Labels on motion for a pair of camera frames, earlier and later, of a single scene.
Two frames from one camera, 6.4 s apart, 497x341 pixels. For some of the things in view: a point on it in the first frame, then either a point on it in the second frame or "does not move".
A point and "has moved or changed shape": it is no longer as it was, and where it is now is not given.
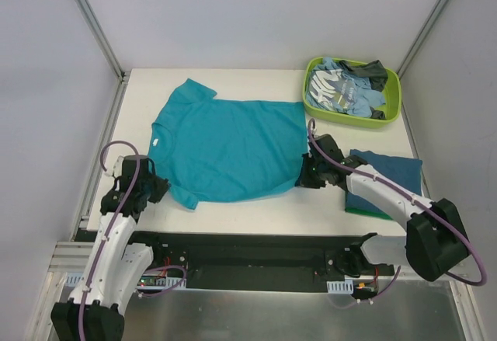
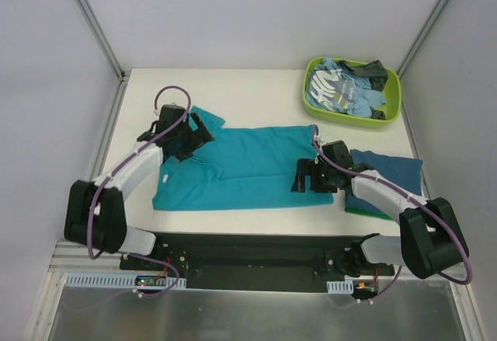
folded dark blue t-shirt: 405,171 does not move
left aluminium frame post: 94,24 does not move
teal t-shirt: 208,150 has moved or changed shape
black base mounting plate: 253,261 does not move
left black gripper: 156,187 to 192,139
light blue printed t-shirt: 331,87 does not move
